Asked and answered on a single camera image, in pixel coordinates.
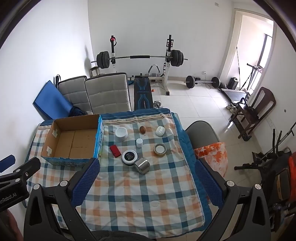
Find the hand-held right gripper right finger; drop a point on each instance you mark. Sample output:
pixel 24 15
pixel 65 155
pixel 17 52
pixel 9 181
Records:
pixel 208 183

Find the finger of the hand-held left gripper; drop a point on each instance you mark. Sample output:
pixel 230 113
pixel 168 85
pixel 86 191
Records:
pixel 27 169
pixel 7 162

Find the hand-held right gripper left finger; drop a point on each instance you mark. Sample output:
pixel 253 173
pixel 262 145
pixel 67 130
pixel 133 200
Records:
pixel 85 180

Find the cardboard box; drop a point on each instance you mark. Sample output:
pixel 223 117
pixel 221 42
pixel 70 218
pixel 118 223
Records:
pixel 76 143

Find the small red box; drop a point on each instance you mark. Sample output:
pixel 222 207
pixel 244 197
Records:
pixel 114 151

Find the round black-lidded white tin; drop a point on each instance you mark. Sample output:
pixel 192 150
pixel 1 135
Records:
pixel 129 157

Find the brown tape roll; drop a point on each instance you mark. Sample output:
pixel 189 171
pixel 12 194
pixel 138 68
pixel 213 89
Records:
pixel 160 149

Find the white round cream jar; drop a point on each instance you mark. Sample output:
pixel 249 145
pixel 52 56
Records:
pixel 121 134

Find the small white bottle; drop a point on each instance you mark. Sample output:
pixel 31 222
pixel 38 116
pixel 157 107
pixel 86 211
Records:
pixel 139 142

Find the person's left forearm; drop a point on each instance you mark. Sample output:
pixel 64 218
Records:
pixel 17 227

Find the orange and white bag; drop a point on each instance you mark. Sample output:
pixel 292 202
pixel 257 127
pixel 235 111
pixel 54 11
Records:
pixel 212 156

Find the grey folding chair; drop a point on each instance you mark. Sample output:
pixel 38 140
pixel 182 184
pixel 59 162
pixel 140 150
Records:
pixel 201 132

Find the plaid quilted blanket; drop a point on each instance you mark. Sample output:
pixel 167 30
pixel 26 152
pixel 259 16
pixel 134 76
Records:
pixel 138 197

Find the black exercise bike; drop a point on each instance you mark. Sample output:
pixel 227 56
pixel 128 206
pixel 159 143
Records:
pixel 275 173

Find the dark blue quilted cloth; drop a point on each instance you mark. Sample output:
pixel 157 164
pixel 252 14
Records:
pixel 77 111

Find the small white rounded device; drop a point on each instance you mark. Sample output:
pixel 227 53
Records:
pixel 160 131

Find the blue foam mat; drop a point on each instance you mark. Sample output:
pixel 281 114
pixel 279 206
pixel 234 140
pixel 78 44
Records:
pixel 49 102

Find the brown egg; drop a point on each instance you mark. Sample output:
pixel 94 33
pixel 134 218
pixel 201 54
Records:
pixel 142 129

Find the pair of white shoes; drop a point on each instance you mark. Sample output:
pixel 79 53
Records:
pixel 231 108

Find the dark wooden chair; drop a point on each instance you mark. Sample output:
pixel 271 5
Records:
pixel 249 111

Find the grey tufted cushion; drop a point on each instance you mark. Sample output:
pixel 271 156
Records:
pixel 71 92
pixel 106 92

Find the black speaker box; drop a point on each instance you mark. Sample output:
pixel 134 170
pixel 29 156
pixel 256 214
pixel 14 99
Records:
pixel 232 83

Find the short barbell with plates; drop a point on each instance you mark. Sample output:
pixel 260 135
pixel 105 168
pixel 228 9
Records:
pixel 191 81

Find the black and blue weight bench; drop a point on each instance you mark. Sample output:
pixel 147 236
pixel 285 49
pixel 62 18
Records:
pixel 142 92

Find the folding exercise machine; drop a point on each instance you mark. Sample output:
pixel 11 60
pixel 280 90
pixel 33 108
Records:
pixel 254 69

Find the small metal frame stand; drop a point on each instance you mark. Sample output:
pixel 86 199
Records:
pixel 94 72

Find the white door frame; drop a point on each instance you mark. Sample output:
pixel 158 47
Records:
pixel 227 46

